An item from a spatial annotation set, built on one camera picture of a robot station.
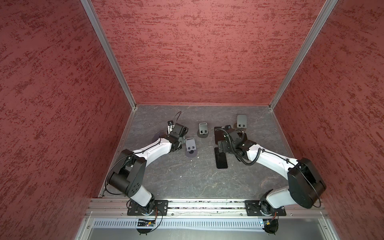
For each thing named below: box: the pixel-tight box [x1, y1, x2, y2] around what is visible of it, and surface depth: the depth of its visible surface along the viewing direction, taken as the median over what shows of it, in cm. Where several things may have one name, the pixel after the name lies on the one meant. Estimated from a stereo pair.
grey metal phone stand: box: [199, 122, 208, 135], surface depth 101 cm
